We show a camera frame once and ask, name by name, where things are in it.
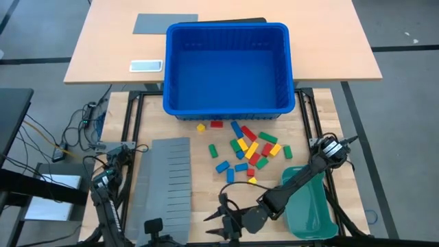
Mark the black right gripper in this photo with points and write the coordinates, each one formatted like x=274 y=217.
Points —
x=255 y=219

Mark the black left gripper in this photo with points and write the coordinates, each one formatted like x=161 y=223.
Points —
x=164 y=243

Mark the long grey slotted divider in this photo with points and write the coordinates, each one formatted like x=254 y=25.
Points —
x=171 y=192

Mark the teal plastic basket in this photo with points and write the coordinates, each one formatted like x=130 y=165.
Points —
x=308 y=212

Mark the large blue plastic bin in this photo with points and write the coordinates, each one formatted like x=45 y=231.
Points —
x=226 y=79

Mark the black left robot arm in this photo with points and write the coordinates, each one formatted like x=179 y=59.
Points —
x=109 y=212

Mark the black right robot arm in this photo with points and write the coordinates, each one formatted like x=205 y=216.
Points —
x=298 y=182

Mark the small yellow cube block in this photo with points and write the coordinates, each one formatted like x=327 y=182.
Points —
x=200 y=127
x=252 y=180

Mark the small red cube block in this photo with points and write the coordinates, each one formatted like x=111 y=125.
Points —
x=250 y=172

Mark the small blue cube block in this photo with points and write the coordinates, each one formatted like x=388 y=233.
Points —
x=240 y=155

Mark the green rectangular block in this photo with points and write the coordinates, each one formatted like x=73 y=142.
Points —
x=235 y=145
x=262 y=163
x=213 y=151
x=287 y=152

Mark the red rectangular block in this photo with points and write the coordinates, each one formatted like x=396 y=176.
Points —
x=267 y=150
x=216 y=124
x=254 y=158

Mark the long yellow block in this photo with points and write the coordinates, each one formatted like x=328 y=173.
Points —
x=251 y=150

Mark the long red block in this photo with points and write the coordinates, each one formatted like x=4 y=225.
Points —
x=249 y=133

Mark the long blue block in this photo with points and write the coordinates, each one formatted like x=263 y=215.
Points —
x=236 y=129

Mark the long green block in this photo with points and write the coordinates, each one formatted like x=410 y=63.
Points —
x=267 y=137

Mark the white flat box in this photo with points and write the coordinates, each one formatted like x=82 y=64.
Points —
x=51 y=209

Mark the black horizontal bar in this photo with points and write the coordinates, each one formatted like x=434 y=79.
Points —
x=41 y=188

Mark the black power adapter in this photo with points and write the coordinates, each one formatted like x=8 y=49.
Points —
x=59 y=154

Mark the black power strip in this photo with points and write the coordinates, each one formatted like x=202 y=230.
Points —
x=88 y=111

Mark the black pointed lever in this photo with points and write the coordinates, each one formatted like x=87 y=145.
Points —
x=350 y=140

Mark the white-edged grey phone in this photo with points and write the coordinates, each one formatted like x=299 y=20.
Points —
x=145 y=66

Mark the black side desk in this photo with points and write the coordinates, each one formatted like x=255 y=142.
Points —
x=13 y=116

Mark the black closed laptop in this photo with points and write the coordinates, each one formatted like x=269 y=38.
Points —
x=240 y=20

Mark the flat grey sheet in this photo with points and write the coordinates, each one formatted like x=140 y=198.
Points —
x=161 y=24

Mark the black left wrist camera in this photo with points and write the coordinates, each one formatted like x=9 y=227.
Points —
x=153 y=226

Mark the grey metal mount bracket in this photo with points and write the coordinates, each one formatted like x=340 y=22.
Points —
x=313 y=142
x=99 y=145

